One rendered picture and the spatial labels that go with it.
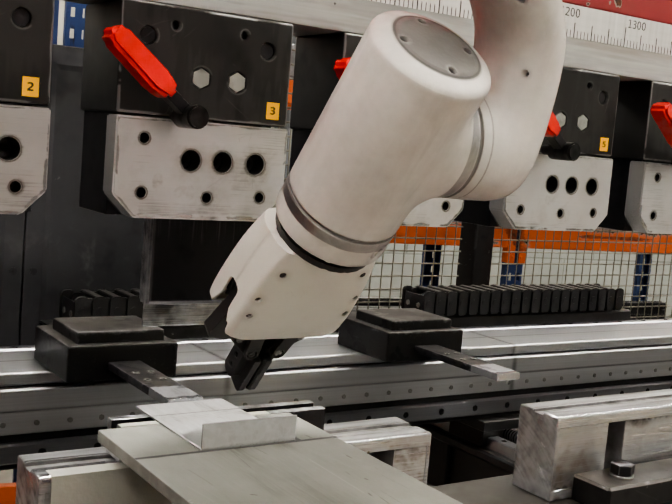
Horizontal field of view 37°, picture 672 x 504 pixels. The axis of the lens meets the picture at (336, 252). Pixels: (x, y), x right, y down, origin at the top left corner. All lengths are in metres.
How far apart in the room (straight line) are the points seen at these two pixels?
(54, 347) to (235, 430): 0.32
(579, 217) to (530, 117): 0.41
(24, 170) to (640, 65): 0.66
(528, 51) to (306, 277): 0.21
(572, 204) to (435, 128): 0.47
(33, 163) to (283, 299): 0.21
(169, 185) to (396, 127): 0.25
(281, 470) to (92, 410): 0.40
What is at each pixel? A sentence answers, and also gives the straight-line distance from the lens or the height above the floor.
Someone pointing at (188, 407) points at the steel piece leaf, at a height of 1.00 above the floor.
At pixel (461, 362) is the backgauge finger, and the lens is 1.19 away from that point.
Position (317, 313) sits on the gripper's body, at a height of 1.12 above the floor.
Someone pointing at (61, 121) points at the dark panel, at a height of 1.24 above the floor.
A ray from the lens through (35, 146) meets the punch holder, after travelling 0.76.
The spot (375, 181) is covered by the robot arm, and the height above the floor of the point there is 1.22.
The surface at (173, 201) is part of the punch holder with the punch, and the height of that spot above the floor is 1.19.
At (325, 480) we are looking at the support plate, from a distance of 0.75.
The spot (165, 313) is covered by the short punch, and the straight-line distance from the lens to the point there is 0.86.
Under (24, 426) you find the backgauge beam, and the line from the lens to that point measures 1.10.
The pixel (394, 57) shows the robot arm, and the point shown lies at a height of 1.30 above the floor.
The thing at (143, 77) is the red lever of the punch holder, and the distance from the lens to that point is 0.75.
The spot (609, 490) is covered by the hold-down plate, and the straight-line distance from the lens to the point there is 1.14.
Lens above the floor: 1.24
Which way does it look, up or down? 6 degrees down
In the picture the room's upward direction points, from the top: 5 degrees clockwise
